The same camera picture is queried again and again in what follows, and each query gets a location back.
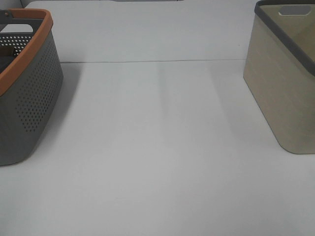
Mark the beige basket grey rim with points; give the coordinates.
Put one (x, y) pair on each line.
(280, 70)

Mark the grey perforated basket orange rim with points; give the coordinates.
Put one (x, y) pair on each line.
(30, 82)

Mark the brown cloth in basket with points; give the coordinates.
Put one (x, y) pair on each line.
(7, 52)

